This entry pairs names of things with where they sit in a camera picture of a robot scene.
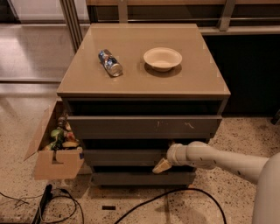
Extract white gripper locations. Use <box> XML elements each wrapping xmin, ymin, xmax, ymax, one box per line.
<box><xmin>152</xmin><ymin>140</ymin><xmax>187</xmax><ymax>174</ymax></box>

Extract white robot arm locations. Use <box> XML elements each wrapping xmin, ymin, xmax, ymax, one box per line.
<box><xmin>152</xmin><ymin>141</ymin><xmax>280</xmax><ymax>224</ymax></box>

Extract grey drawer cabinet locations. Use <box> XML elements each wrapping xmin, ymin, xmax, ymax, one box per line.
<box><xmin>58</xmin><ymin>24</ymin><xmax>230</xmax><ymax>173</ymax></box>

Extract grey top drawer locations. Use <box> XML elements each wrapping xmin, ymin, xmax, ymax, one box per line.
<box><xmin>68</xmin><ymin>115</ymin><xmax>222</xmax><ymax>139</ymax></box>

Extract white paper bowl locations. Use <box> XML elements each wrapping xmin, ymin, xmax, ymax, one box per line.
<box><xmin>143</xmin><ymin>47</ymin><xmax>182</xmax><ymax>72</ymax></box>

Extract blue silver soda can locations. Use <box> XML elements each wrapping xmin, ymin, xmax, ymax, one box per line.
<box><xmin>98</xmin><ymin>49</ymin><xmax>123</xmax><ymax>77</ymax></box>

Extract cardboard box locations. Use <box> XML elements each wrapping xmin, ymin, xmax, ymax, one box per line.
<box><xmin>24</xmin><ymin>100</ymin><xmax>84</xmax><ymax>180</ymax></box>

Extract toy items in box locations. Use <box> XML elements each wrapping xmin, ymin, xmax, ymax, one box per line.
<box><xmin>43</xmin><ymin>111</ymin><xmax>80</xmax><ymax>151</ymax></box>

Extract dark object at right edge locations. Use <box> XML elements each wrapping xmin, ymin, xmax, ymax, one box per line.
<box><xmin>271</xmin><ymin>109</ymin><xmax>280</xmax><ymax>124</ymax></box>

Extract black power strip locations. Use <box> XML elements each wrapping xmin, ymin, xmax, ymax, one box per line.
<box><xmin>31</xmin><ymin>184</ymin><xmax>53</xmax><ymax>224</ymax></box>

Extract thick black cable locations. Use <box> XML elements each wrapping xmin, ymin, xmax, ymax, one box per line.
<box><xmin>113</xmin><ymin>187</ymin><xmax>228</xmax><ymax>224</ymax></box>

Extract thin black cable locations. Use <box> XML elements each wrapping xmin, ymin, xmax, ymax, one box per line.
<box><xmin>0</xmin><ymin>187</ymin><xmax>86</xmax><ymax>224</ymax></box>

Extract metal railing frame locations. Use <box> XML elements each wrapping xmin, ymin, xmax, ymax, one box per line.
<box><xmin>59</xmin><ymin>0</ymin><xmax>280</xmax><ymax>49</ymax></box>

